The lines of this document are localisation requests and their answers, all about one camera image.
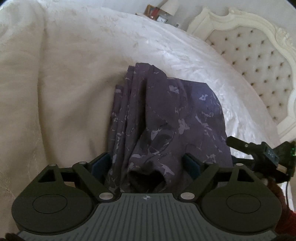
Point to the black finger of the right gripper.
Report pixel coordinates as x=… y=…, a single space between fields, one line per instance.
x=242 y=146

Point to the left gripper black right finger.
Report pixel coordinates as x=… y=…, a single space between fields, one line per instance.
x=206 y=176

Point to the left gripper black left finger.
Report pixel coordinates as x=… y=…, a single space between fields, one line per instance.
x=84 y=181

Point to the purple patterned hoodie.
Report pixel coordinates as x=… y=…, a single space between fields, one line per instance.
x=155 y=120

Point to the dark red sleeve forearm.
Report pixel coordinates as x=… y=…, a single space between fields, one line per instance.
x=285 y=227

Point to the cream tufted headboard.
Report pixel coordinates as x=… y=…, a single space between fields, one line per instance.
x=261 y=52

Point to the white bed cover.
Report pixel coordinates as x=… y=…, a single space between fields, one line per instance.
x=60 y=63

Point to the small desk clock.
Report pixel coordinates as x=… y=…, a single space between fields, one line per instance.
x=162 y=19

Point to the white table lamp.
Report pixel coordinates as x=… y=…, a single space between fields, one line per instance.
x=170 y=7

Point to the red box on nightstand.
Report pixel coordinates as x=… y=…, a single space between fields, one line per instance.
x=153 y=13

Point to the wooden picture frame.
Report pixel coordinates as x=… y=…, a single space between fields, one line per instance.
x=149 y=9

